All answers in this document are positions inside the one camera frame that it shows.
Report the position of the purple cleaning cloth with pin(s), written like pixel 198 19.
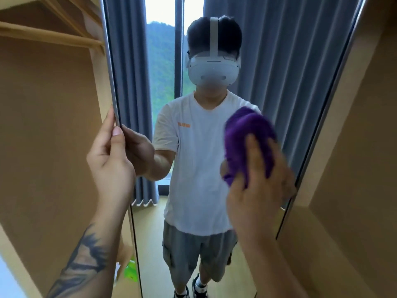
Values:
pixel 242 133

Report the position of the green tissue packet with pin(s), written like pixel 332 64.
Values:
pixel 131 271

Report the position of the wooden clothes hanger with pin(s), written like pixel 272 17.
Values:
pixel 46 34
pixel 65 15

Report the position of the person's left hand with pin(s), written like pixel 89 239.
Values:
pixel 110 173

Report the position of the person's right hand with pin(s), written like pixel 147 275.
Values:
pixel 260 201

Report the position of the pull-out wardrobe mirror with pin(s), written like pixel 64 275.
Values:
pixel 294 74

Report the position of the light wooden wardrobe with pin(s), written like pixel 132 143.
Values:
pixel 46 121

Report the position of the person's left forearm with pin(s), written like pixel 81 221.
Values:
pixel 87 257

